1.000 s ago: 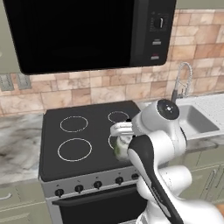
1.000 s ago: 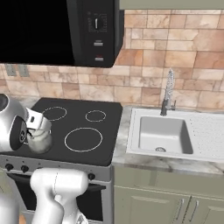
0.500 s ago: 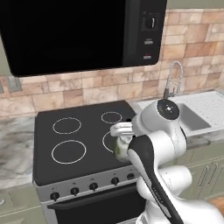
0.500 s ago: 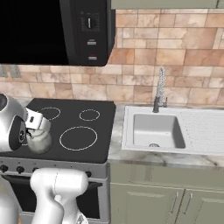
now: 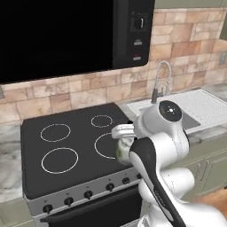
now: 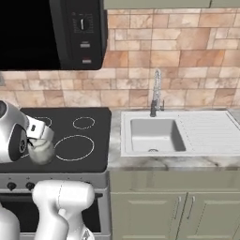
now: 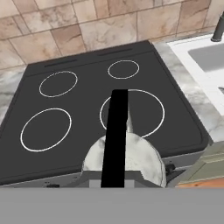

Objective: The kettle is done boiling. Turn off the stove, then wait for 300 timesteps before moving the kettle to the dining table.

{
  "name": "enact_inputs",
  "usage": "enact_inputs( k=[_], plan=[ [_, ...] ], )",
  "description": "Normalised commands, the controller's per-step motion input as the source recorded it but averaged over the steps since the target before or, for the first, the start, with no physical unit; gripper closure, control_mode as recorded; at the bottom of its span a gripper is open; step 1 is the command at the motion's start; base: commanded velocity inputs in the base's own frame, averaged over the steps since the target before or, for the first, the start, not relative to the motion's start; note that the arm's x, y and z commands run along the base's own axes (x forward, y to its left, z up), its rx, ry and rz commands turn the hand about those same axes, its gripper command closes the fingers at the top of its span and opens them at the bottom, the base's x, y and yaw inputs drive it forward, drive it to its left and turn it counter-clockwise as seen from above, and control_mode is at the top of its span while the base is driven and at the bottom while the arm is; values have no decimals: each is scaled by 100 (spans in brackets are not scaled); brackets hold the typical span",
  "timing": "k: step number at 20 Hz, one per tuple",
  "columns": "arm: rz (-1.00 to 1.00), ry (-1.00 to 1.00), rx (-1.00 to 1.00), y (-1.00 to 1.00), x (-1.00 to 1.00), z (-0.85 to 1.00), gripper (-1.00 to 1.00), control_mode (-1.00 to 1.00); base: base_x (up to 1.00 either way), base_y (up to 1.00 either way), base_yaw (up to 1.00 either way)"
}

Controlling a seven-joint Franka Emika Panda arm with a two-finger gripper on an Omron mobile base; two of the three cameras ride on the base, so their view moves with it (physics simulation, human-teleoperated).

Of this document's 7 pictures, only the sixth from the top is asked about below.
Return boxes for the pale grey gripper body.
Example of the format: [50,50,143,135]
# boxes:
[36,119,55,141]

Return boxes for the round pale grey kettle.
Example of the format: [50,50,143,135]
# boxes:
[27,138,56,165]

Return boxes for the black glass hob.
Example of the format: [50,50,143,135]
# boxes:
[0,107,113,174]

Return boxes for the silver oven range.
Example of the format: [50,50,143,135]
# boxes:
[0,170,113,240]

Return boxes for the dark glass oven door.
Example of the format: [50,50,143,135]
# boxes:
[0,197,104,234]

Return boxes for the black microwave oven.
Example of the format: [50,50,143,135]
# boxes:
[0,0,109,71]

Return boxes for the chrome spring tap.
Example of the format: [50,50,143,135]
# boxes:
[149,68,166,118]

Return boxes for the sage green cupboard door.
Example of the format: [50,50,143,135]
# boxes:
[111,191,188,240]
[176,191,240,240]

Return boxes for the sage green panel under sink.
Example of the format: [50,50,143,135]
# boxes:
[109,170,240,192]

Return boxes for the white sink with drainer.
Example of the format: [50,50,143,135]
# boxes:
[120,110,240,158]

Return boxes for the silver cupboard handle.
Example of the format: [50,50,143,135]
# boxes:
[187,195,196,221]
[173,195,182,221]

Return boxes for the sage green wall cupboard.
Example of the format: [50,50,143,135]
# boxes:
[103,0,213,10]
[210,0,240,9]

